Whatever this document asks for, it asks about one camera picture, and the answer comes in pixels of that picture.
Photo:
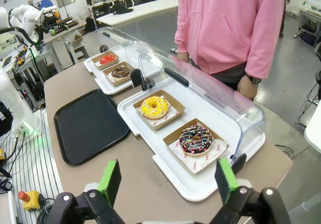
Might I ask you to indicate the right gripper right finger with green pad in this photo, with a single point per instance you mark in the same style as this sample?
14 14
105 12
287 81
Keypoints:
225 178

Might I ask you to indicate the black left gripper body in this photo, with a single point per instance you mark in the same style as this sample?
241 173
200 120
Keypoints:
51 20

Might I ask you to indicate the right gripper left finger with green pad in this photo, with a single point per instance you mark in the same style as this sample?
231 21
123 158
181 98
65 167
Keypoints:
110 181

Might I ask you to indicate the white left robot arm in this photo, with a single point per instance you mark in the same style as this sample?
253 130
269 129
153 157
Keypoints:
15 101

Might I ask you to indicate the person right forearm pink sleeve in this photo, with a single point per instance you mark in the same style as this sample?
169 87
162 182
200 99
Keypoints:
181 37

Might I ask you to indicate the person left forearm pink sleeve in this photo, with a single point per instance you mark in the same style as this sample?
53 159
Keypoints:
268 45

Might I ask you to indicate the chocolate donut with rainbow sprinkles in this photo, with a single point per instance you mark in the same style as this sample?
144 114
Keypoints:
185 143

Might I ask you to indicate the black plastic serving tray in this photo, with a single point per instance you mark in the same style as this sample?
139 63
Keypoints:
90 126

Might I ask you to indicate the brown cardboard donut tray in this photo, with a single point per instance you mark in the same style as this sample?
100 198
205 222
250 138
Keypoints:
173 138
175 107
96 62
107 76

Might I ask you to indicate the red glazed donut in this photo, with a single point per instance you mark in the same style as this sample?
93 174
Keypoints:
107 59

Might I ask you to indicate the chocolate donut with brown sprinkles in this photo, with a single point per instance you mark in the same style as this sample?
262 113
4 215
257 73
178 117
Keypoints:
120 73

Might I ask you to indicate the yellow glazed sprinkled donut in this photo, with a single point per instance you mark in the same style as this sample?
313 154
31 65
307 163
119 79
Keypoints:
160 107

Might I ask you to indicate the person left hand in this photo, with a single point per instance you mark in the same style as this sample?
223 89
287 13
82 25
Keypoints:
247 88

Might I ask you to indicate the person right hand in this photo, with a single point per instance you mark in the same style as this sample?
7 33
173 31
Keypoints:
183 56

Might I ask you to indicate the background person blue shirt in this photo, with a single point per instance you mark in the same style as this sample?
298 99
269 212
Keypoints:
46 1

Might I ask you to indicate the white printed paper liner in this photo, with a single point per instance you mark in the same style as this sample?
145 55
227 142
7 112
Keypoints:
171 116
215 156
114 81

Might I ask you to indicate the white display case base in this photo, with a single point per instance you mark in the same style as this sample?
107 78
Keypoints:
91 67
140 143

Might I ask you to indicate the clear display case lid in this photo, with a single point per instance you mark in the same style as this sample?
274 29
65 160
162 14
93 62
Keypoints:
118 39
215 96

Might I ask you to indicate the black bag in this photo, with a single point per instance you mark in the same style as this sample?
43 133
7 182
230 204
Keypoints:
121 8

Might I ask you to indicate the yellow emergency stop button box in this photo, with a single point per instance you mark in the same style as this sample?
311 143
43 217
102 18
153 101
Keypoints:
32 200

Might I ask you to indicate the white rounded table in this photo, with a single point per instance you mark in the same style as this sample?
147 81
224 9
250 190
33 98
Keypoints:
314 133

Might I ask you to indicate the white background table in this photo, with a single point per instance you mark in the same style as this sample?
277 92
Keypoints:
150 8

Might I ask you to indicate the dark wristwatch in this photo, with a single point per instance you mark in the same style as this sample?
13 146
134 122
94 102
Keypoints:
253 80

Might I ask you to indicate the yellow pendant box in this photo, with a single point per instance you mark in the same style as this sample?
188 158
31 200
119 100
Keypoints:
2 155

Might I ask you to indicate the black office chair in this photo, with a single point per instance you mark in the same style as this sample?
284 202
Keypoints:
313 93

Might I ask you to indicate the person torso pink hoodie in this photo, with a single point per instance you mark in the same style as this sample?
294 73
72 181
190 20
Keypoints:
220 28

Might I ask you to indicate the background person dark clothes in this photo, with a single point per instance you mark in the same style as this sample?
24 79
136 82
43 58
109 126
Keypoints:
286 5

